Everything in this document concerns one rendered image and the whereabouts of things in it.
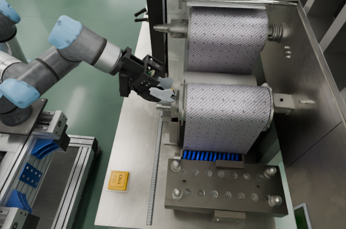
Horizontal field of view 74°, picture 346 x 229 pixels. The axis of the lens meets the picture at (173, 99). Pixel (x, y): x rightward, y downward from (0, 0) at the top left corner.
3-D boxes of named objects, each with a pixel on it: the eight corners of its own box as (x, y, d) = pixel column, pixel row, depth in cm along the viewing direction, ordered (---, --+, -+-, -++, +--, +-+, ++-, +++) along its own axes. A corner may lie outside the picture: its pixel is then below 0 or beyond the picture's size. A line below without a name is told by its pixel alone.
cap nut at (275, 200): (267, 195, 77) (272, 192, 73) (278, 196, 77) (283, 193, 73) (269, 207, 75) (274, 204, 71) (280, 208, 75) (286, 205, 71)
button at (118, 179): (112, 172, 95) (110, 170, 93) (129, 173, 94) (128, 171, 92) (108, 189, 91) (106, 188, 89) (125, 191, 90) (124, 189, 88)
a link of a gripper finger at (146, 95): (160, 104, 65) (134, 89, 61) (157, 106, 66) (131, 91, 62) (162, 91, 68) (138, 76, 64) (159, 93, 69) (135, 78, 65)
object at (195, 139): (183, 149, 88) (185, 125, 73) (245, 153, 87) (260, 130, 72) (183, 151, 88) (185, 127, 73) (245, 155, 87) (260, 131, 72)
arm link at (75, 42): (58, 21, 57) (65, 5, 50) (99, 45, 62) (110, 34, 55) (43, 47, 54) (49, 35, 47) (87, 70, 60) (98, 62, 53)
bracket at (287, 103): (270, 95, 71) (272, 92, 69) (289, 97, 71) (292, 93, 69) (273, 109, 68) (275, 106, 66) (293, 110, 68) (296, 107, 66)
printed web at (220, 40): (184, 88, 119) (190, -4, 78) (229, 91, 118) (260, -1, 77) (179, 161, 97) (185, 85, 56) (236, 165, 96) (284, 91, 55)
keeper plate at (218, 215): (210, 215, 84) (214, 209, 76) (237, 217, 84) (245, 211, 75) (210, 223, 83) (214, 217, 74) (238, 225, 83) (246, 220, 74)
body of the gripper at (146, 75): (162, 85, 60) (121, 62, 54) (143, 98, 65) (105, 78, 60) (165, 64, 64) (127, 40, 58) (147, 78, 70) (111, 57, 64)
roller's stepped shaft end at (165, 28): (154, 28, 83) (153, 20, 80) (171, 29, 82) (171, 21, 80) (153, 34, 81) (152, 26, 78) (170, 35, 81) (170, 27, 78)
